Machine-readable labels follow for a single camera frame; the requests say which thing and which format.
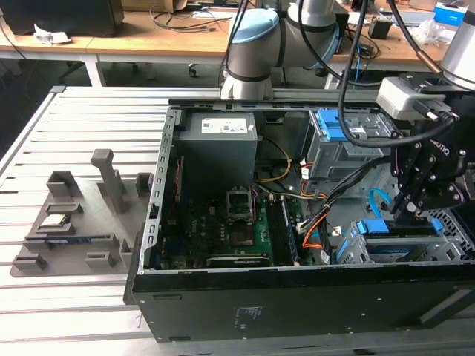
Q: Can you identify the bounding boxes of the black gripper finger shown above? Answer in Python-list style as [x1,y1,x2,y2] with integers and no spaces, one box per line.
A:
[389,142,439,220]
[410,180,466,219]

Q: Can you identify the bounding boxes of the hard disk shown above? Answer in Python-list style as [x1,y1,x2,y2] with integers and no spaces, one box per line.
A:
[335,217,445,265]

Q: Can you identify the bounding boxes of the grey disk bay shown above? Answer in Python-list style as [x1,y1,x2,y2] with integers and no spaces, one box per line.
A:
[330,217,467,265]

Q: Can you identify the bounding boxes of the grey drive cage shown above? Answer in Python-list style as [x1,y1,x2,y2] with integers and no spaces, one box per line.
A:
[304,109,405,182]

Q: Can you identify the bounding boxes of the blue drive carrier latches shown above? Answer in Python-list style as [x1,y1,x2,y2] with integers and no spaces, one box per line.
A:
[317,108,357,141]

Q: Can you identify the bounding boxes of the clear plastic bag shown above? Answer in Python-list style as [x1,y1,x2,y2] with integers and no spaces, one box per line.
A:
[404,20,456,47]

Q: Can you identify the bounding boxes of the wooden desk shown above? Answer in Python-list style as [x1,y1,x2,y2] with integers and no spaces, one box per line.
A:
[0,9,238,88]
[328,10,452,88]

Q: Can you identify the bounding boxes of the blue cardboard box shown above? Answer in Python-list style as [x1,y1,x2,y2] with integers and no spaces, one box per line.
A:
[433,2,469,27]

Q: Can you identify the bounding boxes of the flat grey box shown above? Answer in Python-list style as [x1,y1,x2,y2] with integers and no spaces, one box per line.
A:
[393,10,435,27]

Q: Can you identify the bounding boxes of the white power strip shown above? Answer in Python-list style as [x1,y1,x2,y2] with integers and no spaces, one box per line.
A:
[326,70,343,90]

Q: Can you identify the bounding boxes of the small black box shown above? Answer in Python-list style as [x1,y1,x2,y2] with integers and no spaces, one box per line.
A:
[369,18,393,40]

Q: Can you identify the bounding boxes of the installed RAM stick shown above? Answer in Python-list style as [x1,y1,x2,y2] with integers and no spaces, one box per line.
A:
[280,198,300,265]

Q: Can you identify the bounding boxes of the black RAM slot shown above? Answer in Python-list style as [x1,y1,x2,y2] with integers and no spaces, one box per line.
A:
[266,200,278,266]
[275,200,287,266]

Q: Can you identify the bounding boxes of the metal socket cover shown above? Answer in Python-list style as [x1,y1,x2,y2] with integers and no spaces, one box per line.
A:
[226,185,257,223]

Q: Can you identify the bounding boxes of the black open PC case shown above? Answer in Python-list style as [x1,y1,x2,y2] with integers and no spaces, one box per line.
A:
[124,96,475,344]

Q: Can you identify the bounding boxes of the CPU socket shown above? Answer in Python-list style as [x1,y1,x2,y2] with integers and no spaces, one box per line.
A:
[229,224,256,248]

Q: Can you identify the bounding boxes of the black graphics card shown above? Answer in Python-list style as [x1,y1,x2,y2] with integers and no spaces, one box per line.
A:
[206,251,274,268]

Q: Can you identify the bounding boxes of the grey power supply unit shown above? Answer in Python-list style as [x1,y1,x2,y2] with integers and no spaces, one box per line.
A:
[174,112,259,186]

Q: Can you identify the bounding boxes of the green motherboard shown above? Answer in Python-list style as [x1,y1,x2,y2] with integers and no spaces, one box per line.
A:
[159,185,316,270]

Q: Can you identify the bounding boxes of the grey parts rack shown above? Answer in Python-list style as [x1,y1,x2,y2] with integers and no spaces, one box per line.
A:
[7,148,155,279]

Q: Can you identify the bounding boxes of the blue RAM stick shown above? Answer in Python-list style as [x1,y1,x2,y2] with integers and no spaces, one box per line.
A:
[24,234,112,248]

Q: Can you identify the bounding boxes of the silver CPU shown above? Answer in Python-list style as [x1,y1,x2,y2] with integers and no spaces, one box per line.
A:
[39,213,71,229]

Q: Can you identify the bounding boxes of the large black box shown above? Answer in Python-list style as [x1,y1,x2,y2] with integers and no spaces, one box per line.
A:
[1,0,125,38]

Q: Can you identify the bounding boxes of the crumpled white paper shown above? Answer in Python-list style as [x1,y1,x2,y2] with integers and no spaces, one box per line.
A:
[33,24,71,45]

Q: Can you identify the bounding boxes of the blue wire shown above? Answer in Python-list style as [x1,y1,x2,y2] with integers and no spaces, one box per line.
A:
[369,188,391,220]

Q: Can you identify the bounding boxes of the black cable bundle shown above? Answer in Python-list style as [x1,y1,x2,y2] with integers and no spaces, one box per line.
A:
[296,154,394,238]

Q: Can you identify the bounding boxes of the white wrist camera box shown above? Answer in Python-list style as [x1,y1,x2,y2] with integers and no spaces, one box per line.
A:
[376,76,446,121]

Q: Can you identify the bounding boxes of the black cable with copper end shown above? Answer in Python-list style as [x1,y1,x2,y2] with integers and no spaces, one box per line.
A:
[387,0,442,74]

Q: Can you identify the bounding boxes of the black camera cable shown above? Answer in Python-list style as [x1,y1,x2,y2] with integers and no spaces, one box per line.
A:
[337,0,459,146]

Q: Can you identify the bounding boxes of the hanging blue cable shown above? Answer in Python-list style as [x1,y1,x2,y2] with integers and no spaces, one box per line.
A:
[352,40,363,88]

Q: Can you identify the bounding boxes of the white and yellow wire bundle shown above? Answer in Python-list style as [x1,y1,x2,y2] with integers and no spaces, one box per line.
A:
[255,183,327,201]

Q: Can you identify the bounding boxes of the orange looped wire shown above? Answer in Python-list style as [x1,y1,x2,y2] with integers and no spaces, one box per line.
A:
[302,213,327,249]

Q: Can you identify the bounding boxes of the thin red wire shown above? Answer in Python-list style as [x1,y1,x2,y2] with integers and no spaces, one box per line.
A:
[168,155,186,220]

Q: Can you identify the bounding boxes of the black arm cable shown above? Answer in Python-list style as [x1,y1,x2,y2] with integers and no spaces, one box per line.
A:
[221,0,250,81]

